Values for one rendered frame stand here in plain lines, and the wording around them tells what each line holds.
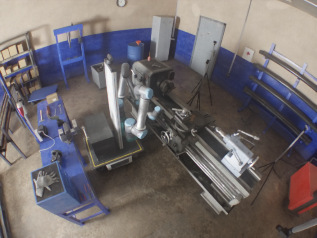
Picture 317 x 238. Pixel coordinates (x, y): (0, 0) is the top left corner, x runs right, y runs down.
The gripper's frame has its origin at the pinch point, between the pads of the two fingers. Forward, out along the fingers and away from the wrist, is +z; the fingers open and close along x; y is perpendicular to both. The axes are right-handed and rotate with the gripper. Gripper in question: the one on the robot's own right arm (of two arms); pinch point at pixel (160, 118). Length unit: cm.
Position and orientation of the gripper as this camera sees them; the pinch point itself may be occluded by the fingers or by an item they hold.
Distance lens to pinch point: 254.7
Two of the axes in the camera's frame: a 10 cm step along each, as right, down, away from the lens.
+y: -7.7, 6.1, -1.6
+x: 6.2, 6.6, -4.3
